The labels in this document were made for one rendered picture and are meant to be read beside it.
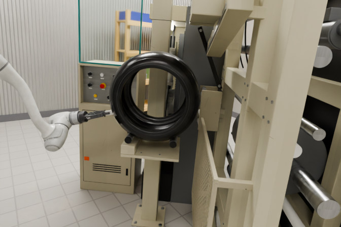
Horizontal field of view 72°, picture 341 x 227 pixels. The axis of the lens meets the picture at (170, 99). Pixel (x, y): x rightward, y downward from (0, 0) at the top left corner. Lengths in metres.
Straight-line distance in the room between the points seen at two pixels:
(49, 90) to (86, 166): 2.51
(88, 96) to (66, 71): 2.49
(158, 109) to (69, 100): 3.28
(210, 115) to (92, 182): 1.45
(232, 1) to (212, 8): 0.13
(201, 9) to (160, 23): 0.67
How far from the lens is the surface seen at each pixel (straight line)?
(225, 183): 1.03
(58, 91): 4.82
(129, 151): 1.53
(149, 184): 2.07
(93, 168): 2.52
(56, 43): 4.70
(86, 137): 2.40
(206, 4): 1.10
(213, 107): 1.71
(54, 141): 1.56
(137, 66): 1.36
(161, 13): 1.73
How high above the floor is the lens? 1.51
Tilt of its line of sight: 14 degrees down
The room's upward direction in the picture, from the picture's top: 4 degrees clockwise
